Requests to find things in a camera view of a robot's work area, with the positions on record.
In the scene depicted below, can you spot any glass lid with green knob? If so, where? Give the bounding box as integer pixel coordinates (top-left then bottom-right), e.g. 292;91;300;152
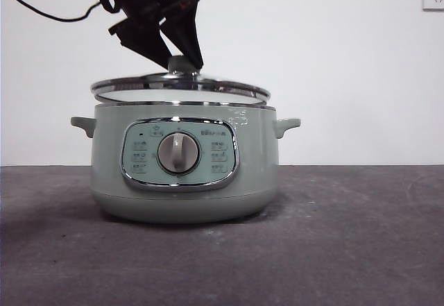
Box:
90;56;272;108

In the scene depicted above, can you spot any pale green electric cooking pot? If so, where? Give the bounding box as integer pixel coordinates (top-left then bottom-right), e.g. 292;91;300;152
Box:
70;99;302;225

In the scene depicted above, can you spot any black cable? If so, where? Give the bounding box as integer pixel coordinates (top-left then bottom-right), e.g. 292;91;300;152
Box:
0;0;115;23

